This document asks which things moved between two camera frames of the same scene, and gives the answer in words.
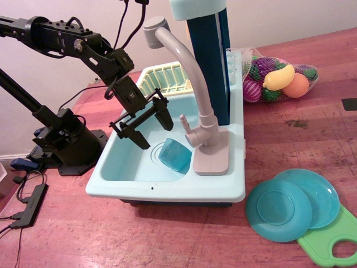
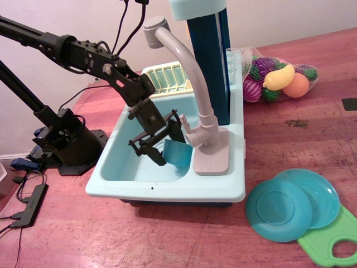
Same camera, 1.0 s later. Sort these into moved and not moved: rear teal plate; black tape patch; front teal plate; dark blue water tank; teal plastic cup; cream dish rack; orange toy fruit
Moved: teal plastic cup
Not moved: cream dish rack; orange toy fruit; rear teal plate; front teal plate; dark blue water tank; black tape patch
